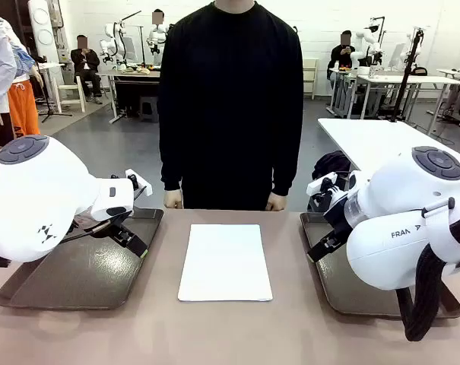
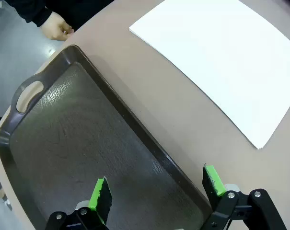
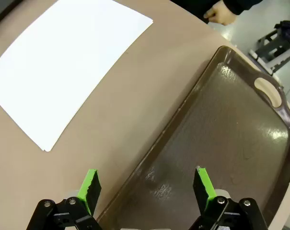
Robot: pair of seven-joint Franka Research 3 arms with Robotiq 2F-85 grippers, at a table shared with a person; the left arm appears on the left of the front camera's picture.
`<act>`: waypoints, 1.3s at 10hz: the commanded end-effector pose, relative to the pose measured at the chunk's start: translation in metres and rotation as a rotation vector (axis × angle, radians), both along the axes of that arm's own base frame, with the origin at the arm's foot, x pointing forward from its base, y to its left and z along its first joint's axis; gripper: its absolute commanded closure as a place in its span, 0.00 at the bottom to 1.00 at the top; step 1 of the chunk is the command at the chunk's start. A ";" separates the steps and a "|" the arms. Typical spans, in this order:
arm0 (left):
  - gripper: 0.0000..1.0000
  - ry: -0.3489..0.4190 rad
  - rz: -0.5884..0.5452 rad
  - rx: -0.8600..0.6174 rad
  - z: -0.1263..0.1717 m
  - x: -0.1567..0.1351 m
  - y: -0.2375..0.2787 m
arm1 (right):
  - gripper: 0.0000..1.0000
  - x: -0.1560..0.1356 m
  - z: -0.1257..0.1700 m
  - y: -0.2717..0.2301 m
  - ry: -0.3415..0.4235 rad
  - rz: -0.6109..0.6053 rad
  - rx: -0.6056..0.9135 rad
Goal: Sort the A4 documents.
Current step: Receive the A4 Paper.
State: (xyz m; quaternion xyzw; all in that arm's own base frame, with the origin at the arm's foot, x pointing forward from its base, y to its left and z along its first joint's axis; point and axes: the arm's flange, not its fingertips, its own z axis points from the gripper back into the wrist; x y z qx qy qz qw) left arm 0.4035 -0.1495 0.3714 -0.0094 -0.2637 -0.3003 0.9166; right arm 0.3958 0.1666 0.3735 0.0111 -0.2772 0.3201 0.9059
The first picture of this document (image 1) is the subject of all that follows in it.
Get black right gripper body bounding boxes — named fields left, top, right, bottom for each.
left=312, top=189, right=353, bottom=233

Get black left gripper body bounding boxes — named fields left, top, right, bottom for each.
left=106, top=208, right=138, bottom=236

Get person's right forearm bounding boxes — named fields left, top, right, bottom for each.
left=159, top=125, right=185, bottom=192

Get person's left forearm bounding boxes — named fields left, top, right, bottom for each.
left=271, top=125, right=303, bottom=198

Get person's left hand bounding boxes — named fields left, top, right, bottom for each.
left=265, top=192, right=290, bottom=212

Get person's right hand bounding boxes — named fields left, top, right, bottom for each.
left=163, top=189, right=184, bottom=210

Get brown plastic serving tray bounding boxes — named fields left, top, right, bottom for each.
left=0, top=207, right=165, bottom=311
left=300, top=211, right=460, bottom=319

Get white A4 paper stack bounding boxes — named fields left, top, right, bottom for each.
left=177, top=224, right=274, bottom=303

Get grey stool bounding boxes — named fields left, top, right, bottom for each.
left=140, top=95, right=159, bottom=122

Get white drawer cabinet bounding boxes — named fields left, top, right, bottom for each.
left=303, top=57, right=320, bottom=100

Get black floor stand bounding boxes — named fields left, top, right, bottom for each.
left=33, top=56, right=73, bottom=123

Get white chair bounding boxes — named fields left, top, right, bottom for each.
left=58, top=74, right=87, bottom=114

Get long white desk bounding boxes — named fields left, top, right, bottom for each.
left=328, top=68, right=460, bottom=137

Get black tripod stand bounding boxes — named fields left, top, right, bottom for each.
left=389, top=27, right=430, bottom=123

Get white workbench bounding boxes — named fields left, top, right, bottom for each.
left=107, top=68, right=162, bottom=125

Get seated person dark clothes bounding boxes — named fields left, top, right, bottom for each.
left=327, top=30, right=358, bottom=83

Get mannequin in orange trousers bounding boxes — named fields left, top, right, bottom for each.
left=7, top=28, right=44, bottom=137

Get person in black sweater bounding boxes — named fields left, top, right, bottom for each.
left=157, top=0, right=305, bottom=212

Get seated person black jacket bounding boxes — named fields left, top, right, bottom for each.
left=70, top=34, right=103, bottom=104

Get computer monitor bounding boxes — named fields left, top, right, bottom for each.
left=388, top=42, right=406, bottom=70

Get white tower air conditioner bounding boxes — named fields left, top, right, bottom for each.
left=27, top=0, right=60, bottom=64

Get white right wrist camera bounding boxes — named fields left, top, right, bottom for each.
left=306, top=171, right=339, bottom=198

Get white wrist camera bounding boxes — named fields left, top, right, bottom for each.
left=125, top=169, right=154, bottom=198
left=306, top=171, right=339, bottom=198

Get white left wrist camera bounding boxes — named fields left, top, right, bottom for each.
left=125, top=169, right=154, bottom=198

